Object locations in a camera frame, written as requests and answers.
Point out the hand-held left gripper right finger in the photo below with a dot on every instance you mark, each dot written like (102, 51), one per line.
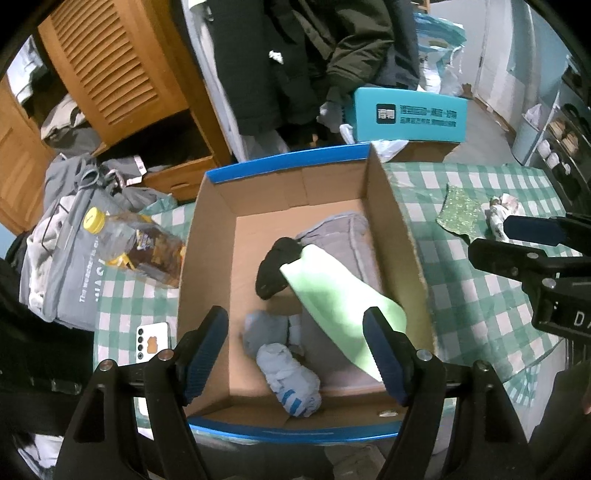
(385, 364)

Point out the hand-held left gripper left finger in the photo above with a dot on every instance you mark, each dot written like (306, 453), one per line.
(207, 360)

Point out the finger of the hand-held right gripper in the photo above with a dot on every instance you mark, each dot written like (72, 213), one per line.
(503, 258)
(531, 230)

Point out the plain blue-grey sock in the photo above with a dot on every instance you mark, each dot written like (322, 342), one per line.
(265, 330)

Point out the blue-striped grey sock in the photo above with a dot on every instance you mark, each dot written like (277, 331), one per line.
(286, 369)

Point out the light green black-toed sock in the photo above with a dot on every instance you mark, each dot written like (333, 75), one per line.
(332, 295)

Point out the blue-rimmed cardboard box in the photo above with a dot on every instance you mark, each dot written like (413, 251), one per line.
(249, 240)

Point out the grey cloth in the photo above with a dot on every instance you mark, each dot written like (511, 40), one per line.
(341, 244)

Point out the person's right forearm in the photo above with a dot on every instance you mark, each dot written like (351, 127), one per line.
(563, 415)

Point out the green checkered tablecloth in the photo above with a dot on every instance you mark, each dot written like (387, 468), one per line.
(461, 295)

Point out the white smartphone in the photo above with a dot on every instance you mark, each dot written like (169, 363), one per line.
(152, 337)

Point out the green patterned cloth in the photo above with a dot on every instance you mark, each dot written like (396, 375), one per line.
(461, 210)

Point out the light blue bin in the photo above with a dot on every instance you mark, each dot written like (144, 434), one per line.
(526, 138)

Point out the shoe rack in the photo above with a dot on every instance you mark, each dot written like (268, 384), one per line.
(561, 138)

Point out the yellow-capped plastic bottle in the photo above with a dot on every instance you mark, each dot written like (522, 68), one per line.
(138, 249)

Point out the brown cardboard box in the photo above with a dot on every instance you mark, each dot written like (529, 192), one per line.
(425, 152)

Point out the teal printed box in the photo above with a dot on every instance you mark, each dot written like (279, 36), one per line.
(415, 115)

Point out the grey printed bag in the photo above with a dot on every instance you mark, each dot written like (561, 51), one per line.
(69, 267)

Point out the person's black jacket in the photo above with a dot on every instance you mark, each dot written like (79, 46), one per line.
(37, 360)

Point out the blue clear plastic bag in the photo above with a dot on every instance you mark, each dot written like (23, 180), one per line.
(438, 60)

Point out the dark grey folded garment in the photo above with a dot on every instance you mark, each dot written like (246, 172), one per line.
(124, 168)

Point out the olive hanging jacket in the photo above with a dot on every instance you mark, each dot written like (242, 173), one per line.
(360, 41)

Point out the grey clothes pile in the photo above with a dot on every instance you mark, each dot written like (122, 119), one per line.
(60, 120)

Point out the black hanging jacket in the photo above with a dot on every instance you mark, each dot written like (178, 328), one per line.
(258, 69)

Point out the wooden louvred wardrobe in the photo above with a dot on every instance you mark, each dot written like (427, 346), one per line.
(111, 69)

